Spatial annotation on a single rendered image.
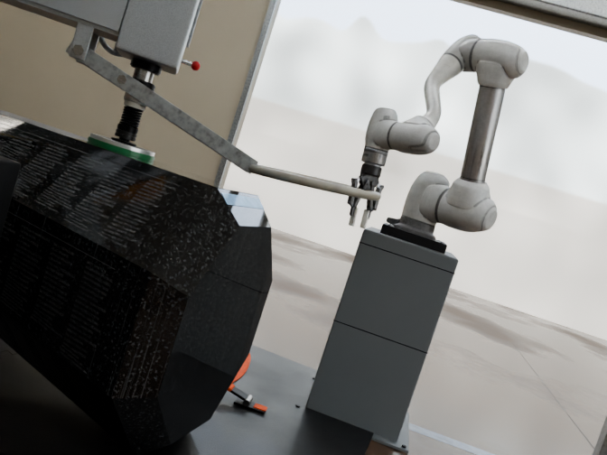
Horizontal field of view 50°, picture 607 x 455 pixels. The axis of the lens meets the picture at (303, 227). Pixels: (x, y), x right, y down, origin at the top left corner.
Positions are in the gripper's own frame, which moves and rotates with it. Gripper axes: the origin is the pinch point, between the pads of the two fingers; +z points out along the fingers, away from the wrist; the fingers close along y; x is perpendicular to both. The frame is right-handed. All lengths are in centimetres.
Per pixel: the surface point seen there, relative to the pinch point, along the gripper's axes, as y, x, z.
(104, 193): 95, 19, 7
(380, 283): -25.4, -11.5, 24.7
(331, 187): 28.7, 24.8, -9.1
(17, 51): 95, -620, -68
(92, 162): 98, 7, 0
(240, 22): -101, -473, -152
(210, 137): 62, -3, -15
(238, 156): 52, -1, -11
